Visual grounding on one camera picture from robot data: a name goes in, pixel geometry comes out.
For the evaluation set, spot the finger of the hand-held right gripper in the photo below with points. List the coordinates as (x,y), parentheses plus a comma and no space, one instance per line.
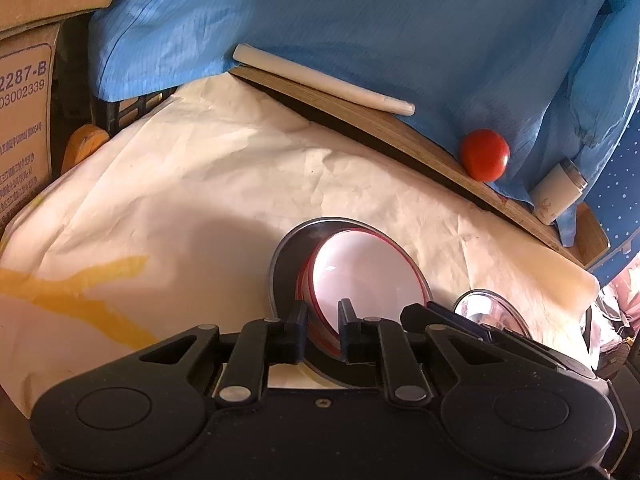
(457,320)

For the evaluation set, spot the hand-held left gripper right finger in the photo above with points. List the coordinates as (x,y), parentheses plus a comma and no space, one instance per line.
(346,332)

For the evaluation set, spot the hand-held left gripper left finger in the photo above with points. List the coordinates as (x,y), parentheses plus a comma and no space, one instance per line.
(297,332)

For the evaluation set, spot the stainless steel bowl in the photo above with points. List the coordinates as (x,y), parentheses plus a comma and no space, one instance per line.
(487,307)

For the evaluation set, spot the white bowl red rim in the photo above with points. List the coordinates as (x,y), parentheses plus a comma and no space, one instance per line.
(370,285)
(305,287)

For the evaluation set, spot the stainless steel plate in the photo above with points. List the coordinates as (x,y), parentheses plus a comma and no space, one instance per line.
(290,260)

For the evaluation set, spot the pale crumpled plastic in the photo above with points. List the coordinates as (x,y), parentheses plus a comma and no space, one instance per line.
(617,310)

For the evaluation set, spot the white cylindrical cup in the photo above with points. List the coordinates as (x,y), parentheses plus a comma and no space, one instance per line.
(555,192)

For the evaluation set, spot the cream table cloth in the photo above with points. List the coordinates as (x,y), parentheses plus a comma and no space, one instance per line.
(200,200)

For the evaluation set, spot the red tomato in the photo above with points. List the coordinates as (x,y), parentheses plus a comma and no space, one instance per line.
(484,155)

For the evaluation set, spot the wooden cutting board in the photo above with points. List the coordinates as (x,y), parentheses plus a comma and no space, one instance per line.
(400,145)

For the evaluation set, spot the blue dotted cloth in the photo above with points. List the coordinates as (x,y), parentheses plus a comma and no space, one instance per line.
(620,200)

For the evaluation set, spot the beige rolling pin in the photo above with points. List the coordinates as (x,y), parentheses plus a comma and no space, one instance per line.
(320,80)

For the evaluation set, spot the black plastic crate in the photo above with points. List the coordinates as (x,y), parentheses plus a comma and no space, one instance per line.
(125,110)

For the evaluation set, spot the orange object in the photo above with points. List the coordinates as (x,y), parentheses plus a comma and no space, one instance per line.
(85,147)

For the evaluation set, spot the blue striped garment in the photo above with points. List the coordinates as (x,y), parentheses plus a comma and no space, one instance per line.
(375,20)

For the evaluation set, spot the small cardboard box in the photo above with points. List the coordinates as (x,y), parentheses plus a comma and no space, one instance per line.
(25,120)

